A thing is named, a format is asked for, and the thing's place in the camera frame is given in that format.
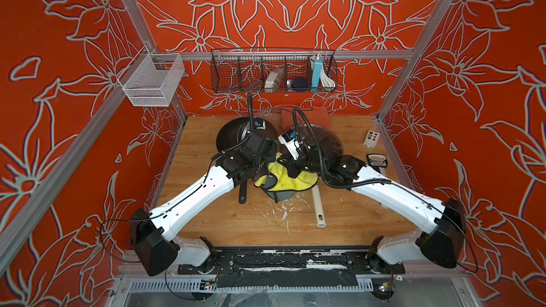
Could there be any glass lid with beige handle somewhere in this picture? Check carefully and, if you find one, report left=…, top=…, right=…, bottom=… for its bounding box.
left=298, top=124, right=344, bottom=163

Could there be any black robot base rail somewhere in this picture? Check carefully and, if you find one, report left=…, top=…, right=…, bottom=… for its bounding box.
left=176, top=245, right=405, bottom=290

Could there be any black long-handled peeler tool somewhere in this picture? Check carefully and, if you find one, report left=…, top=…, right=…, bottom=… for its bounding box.
left=366, top=153, right=388, bottom=177

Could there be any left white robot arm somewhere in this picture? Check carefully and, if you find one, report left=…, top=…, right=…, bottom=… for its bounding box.
left=130, top=130, right=280, bottom=277

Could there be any black wire wall basket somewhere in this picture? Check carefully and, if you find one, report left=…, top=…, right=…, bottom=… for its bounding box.
left=210, top=48, right=338, bottom=94

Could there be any light blue box in basket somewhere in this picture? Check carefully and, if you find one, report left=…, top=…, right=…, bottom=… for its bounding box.
left=311, top=57, right=323, bottom=92

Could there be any black frying pan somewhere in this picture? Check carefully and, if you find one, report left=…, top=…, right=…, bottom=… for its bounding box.
left=213, top=117, right=278, bottom=204

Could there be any red plastic board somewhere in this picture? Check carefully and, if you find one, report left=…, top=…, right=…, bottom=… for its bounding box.
left=281, top=107, right=332, bottom=132

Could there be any white packet in basket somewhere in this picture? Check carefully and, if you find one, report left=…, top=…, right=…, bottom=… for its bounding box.
left=264, top=69, right=284, bottom=93

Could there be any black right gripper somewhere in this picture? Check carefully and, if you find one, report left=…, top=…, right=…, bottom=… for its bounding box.
left=276, top=138, right=332, bottom=169

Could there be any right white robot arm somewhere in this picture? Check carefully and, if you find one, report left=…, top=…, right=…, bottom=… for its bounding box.
left=284, top=146, right=466, bottom=269

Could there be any white cable bundle in basket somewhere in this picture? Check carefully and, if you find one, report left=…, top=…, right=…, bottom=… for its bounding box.
left=319, top=61, right=336, bottom=92

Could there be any glass pot lid black knob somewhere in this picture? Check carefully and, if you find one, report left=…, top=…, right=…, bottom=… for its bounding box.
left=262, top=177, right=297, bottom=203

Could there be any white mesh wall basket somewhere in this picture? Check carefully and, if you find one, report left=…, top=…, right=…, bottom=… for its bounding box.
left=118, top=54, right=185, bottom=107

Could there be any yellow microfiber cloth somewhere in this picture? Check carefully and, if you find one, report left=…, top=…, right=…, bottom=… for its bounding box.
left=254, top=153, right=319, bottom=192

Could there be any dark blue round object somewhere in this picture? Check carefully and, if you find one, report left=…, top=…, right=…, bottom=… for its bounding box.
left=291, top=77, right=309, bottom=93

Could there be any white remote with buttons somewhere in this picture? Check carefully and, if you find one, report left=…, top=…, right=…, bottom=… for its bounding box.
left=364, top=130, right=380, bottom=149

